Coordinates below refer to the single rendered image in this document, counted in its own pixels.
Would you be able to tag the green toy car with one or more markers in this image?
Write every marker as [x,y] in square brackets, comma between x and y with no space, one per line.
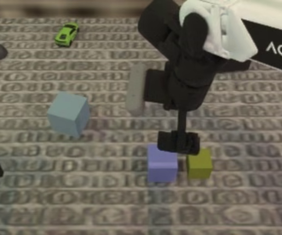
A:
[67,34]

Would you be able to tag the olive green cube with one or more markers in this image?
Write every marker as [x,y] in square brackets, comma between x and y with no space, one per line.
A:
[199,164]

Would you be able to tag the purple cube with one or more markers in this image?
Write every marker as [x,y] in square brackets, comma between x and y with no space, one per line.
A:
[161,166]

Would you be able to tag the light blue cube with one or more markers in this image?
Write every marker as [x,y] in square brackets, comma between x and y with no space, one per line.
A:
[68,113]

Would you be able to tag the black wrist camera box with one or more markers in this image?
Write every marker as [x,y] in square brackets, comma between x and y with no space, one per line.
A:
[157,85]

